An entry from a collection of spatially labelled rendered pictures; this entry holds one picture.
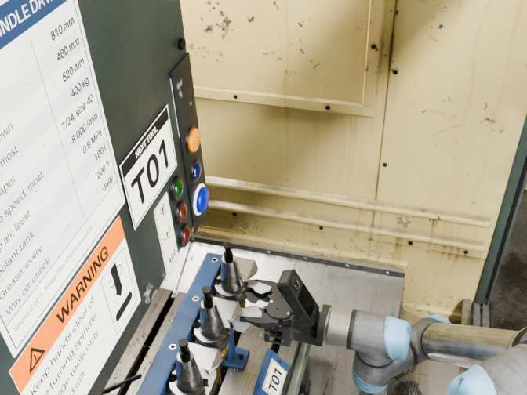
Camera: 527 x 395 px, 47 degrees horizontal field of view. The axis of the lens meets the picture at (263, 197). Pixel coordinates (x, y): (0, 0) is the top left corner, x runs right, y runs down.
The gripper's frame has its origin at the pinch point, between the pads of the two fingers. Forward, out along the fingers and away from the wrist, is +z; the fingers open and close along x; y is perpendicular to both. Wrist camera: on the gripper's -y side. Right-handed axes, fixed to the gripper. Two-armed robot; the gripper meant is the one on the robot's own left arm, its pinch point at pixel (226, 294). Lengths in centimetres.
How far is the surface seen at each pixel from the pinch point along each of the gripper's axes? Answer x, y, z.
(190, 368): -22.8, -8.4, -2.1
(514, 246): 160, 116, -88
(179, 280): 34, 40, 27
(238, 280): -0.6, -5.7, -2.7
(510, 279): 138, 116, -86
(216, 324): -12.0, -6.4, -2.4
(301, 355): 12.5, 31.7, -13.3
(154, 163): -33, -57, -7
